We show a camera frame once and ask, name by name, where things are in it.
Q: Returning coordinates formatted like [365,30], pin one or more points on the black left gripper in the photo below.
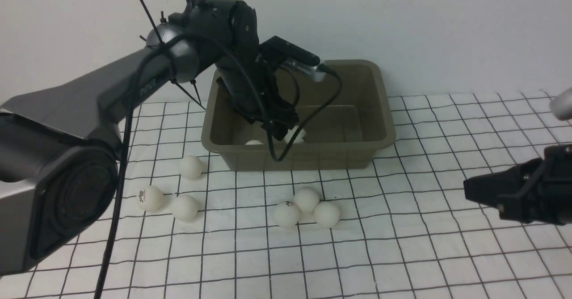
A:
[252,86]

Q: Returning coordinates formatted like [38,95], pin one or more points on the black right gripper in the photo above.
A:
[538,190]

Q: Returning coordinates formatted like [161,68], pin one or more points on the white ball cluster top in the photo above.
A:
[300,137]

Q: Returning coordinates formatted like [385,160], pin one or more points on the white ball cluster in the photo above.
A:
[300,137]
[185,208]
[254,142]

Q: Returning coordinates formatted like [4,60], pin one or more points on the white ball cluster bottom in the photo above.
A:
[254,142]

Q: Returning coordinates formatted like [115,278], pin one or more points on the white ball with logo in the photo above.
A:
[150,198]

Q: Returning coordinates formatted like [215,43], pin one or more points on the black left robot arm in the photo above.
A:
[60,146]

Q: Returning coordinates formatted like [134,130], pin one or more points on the olive green plastic bin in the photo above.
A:
[345,135]

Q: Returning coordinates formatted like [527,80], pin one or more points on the white black-grid tablecloth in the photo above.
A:
[406,230]

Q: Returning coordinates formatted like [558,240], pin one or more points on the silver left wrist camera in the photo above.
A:
[297,60]

